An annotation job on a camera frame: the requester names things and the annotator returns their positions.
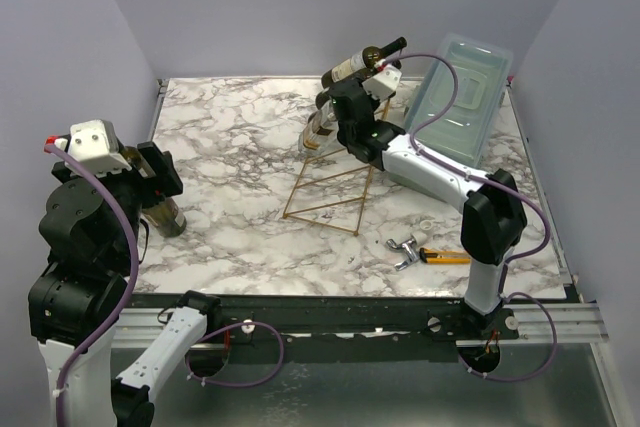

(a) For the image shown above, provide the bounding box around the clear glass bottle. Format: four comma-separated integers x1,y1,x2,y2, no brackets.
298,123,338,156

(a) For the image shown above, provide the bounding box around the white plastic pipe fitting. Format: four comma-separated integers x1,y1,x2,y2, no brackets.
413,220,434,245

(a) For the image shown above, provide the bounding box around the gold wire wine rack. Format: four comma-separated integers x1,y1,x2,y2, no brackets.
282,100,374,236

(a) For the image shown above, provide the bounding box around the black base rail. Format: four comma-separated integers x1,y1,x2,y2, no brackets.
124,291,521,366

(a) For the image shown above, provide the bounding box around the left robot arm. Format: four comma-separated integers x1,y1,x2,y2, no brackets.
28,137,222,426

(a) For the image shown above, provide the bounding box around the rear dark wine bottle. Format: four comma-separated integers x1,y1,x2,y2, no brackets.
123,147,187,238

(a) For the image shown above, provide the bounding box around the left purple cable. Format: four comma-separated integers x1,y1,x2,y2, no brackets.
44,144,140,427

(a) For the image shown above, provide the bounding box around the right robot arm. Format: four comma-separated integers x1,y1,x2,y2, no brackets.
328,77,527,339

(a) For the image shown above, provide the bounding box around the translucent green plastic toolbox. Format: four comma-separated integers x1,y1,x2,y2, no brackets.
394,33,513,168

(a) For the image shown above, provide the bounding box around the aluminium frame rail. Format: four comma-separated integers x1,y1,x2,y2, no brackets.
113,303,609,349

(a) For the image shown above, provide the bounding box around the wine bottle white label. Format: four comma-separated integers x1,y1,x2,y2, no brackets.
320,36,408,93

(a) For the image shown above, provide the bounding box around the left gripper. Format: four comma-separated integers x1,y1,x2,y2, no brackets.
58,138,183,267

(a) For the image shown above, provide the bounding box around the wine bottle brown label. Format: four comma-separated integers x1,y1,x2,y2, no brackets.
315,87,331,110

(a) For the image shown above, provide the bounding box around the yellow utility knife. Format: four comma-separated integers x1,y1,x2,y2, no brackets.
418,248,471,265

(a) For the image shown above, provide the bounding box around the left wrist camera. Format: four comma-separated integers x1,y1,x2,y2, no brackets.
45,119,131,178

